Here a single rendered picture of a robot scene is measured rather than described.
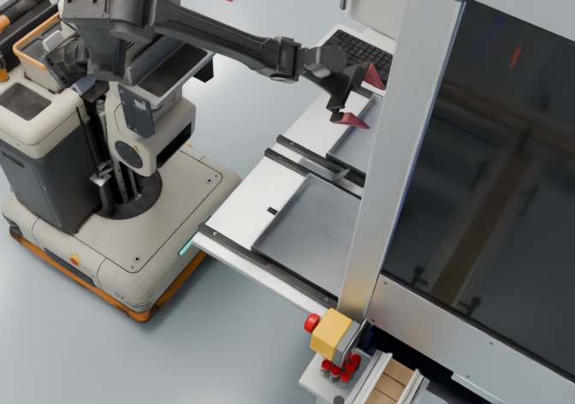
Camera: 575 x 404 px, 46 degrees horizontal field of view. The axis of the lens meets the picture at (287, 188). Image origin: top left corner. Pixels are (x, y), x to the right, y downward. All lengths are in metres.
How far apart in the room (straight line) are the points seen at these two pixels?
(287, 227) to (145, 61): 0.54
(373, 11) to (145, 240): 1.07
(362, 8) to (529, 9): 1.53
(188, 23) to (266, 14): 2.37
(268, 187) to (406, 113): 0.86
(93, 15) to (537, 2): 0.69
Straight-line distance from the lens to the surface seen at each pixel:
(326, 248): 1.62
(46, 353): 2.55
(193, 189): 2.46
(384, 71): 2.10
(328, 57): 1.35
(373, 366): 1.44
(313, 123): 1.86
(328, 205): 1.69
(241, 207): 1.68
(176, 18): 1.19
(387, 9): 2.20
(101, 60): 1.46
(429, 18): 0.80
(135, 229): 2.39
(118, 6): 1.13
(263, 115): 3.06
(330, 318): 1.37
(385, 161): 0.99
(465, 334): 1.25
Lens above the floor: 2.26
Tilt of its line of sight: 54 degrees down
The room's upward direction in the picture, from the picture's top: 4 degrees clockwise
